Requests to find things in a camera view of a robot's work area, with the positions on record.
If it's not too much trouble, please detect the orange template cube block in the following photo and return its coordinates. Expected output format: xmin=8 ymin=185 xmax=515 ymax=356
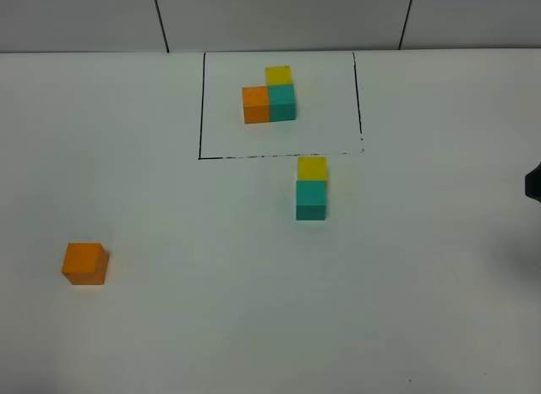
xmin=242 ymin=86 xmax=271 ymax=124

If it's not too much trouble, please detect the yellow loose cube block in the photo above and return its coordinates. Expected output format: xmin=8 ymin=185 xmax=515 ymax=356
xmin=297 ymin=156 xmax=328 ymax=182

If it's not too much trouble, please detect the teal template cube block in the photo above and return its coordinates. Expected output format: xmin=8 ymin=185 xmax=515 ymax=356
xmin=267 ymin=84 xmax=297 ymax=122

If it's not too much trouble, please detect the yellow template cube block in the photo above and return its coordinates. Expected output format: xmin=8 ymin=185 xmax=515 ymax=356
xmin=265 ymin=66 xmax=293 ymax=86

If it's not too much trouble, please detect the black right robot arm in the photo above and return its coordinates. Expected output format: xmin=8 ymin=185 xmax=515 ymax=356
xmin=525 ymin=163 xmax=541 ymax=202

